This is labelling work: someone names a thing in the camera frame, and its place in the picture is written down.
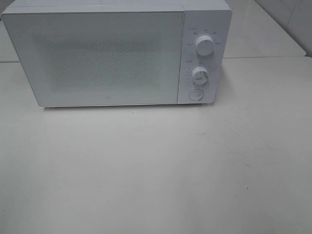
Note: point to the round white door button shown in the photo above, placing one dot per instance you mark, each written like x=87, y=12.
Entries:
x=196, y=95

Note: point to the white microwave knob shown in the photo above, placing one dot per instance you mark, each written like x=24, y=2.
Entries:
x=200, y=75
x=204, y=44

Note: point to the white microwave oven body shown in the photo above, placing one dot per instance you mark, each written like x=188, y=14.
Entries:
x=199, y=18

